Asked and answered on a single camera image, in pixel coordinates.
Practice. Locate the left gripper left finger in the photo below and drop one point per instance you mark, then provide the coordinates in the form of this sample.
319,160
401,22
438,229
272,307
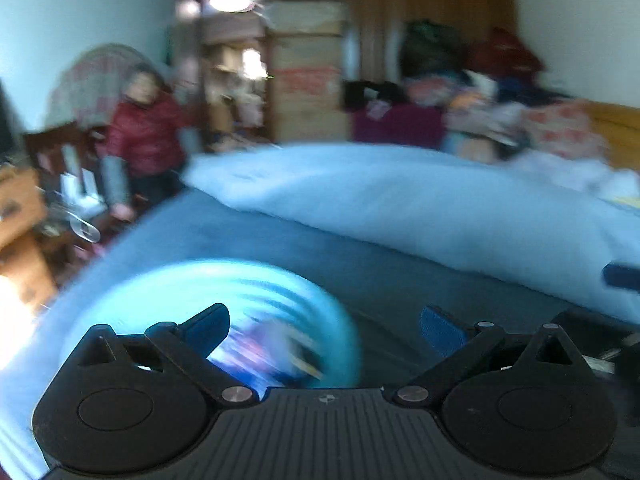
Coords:
200,335

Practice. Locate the seated person red jacket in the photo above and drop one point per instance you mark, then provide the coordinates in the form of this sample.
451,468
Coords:
147,145

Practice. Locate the pile of clothes bags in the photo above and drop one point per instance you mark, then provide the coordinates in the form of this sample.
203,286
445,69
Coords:
482,102

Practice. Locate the blue bed sheet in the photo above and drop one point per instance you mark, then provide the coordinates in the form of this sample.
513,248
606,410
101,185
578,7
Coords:
382,291

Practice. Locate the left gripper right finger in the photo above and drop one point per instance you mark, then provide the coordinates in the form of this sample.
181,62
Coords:
444,333

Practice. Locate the wooden drawer dresser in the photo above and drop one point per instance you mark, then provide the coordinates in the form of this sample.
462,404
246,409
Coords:
22,261

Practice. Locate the wooden headboard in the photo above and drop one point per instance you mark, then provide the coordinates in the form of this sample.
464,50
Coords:
620,127

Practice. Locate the turquoise plastic basket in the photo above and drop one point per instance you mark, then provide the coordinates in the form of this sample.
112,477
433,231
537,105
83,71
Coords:
284,330

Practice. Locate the light blue duvet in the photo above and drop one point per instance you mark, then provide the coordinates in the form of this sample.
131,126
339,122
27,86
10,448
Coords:
465,215

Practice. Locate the stacked cardboard boxes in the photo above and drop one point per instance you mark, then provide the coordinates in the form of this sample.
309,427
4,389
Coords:
305,68

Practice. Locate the dark wooden chair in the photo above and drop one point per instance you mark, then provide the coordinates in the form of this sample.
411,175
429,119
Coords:
70,177

